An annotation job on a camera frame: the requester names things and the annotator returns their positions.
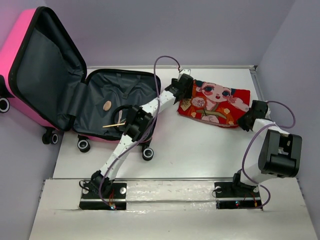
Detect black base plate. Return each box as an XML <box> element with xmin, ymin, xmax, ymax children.
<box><xmin>211</xmin><ymin>181</ymin><xmax>262</xmax><ymax>210</ymax></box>
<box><xmin>78</xmin><ymin>180</ymin><xmax>127</xmax><ymax>211</ymax></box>

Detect tan oval wooden piece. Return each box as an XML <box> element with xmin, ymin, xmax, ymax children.
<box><xmin>103</xmin><ymin>100</ymin><xmax>112</xmax><ymax>112</ymax></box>

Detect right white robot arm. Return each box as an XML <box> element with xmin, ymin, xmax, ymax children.
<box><xmin>230</xmin><ymin>100</ymin><xmax>303</xmax><ymax>196</ymax></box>

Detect red cartoon girl cloth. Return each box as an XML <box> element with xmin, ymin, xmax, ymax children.
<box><xmin>177</xmin><ymin>80</ymin><xmax>251</xmax><ymax>128</ymax></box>

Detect black headphones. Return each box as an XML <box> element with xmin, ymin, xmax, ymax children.
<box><xmin>111</xmin><ymin>104</ymin><xmax>133</xmax><ymax>125</ymax></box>

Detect golden thin stick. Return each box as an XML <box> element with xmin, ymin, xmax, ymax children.
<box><xmin>102</xmin><ymin>122</ymin><xmax>126</xmax><ymax>128</ymax></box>

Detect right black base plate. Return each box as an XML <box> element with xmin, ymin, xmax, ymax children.
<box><xmin>211</xmin><ymin>181</ymin><xmax>262</xmax><ymax>210</ymax></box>

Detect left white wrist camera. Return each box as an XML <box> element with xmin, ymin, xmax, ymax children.
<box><xmin>178</xmin><ymin>68</ymin><xmax>191</xmax><ymax>76</ymax></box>

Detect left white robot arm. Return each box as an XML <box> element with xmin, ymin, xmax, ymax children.
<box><xmin>90</xmin><ymin>69</ymin><xmax>194</xmax><ymax>199</ymax></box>

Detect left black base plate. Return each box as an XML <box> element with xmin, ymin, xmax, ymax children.
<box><xmin>78</xmin><ymin>180</ymin><xmax>127</xmax><ymax>211</ymax></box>

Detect pink hard-shell suitcase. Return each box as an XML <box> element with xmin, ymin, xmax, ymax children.
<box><xmin>0</xmin><ymin>6</ymin><xmax>161</xmax><ymax>153</ymax></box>

